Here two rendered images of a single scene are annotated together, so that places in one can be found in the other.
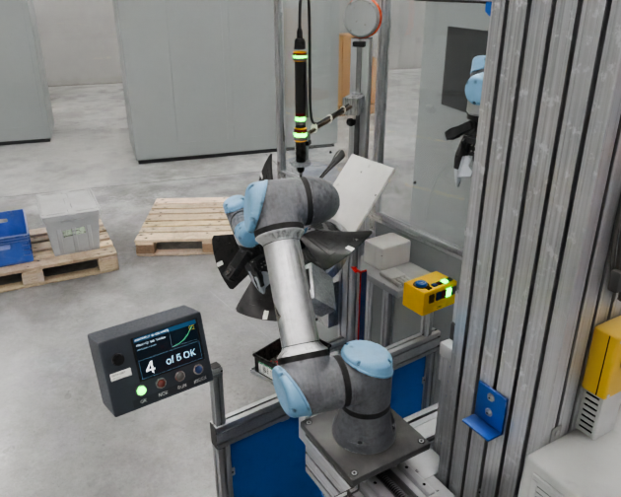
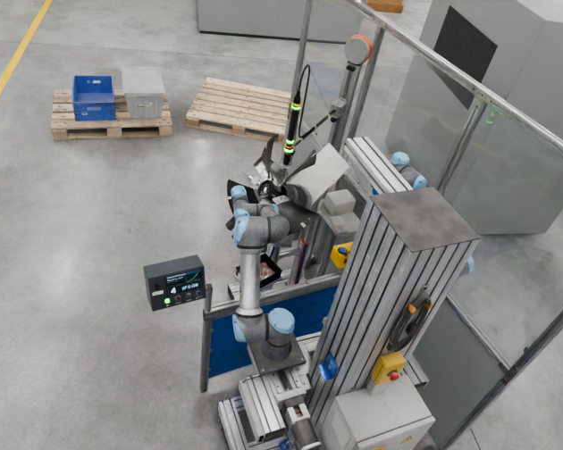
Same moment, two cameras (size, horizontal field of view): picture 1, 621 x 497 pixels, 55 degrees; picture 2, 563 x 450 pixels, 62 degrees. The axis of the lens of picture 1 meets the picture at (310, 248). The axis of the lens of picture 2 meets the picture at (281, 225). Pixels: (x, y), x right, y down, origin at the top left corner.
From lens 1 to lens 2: 90 cm
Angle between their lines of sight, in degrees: 18
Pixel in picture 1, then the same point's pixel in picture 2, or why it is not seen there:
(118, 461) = not seen: hidden behind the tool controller
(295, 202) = (260, 236)
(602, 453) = (371, 404)
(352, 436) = (266, 351)
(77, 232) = (147, 104)
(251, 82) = not seen: outside the picture
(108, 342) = (153, 278)
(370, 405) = (277, 342)
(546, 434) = (348, 389)
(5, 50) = not seen: outside the picture
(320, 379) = (254, 329)
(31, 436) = (105, 254)
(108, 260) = (166, 129)
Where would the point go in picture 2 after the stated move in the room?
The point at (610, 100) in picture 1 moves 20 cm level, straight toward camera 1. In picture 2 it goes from (393, 289) to (361, 332)
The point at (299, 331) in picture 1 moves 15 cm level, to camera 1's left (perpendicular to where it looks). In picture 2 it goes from (248, 303) to (214, 295)
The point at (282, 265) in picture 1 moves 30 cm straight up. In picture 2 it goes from (247, 267) to (254, 214)
